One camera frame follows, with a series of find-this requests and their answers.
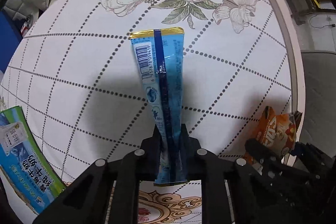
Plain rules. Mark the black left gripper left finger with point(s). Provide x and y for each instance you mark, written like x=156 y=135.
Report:
x=107 y=192

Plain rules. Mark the long blue snack packet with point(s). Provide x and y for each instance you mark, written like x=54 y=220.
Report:
x=159 y=56

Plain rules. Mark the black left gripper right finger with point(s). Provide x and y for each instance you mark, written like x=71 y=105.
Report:
x=224 y=195

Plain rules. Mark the orange panda snack packet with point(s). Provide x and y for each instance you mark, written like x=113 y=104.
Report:
x=277 y=132

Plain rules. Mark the open cardboard box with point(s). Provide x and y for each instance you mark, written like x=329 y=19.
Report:
x=24 y=165

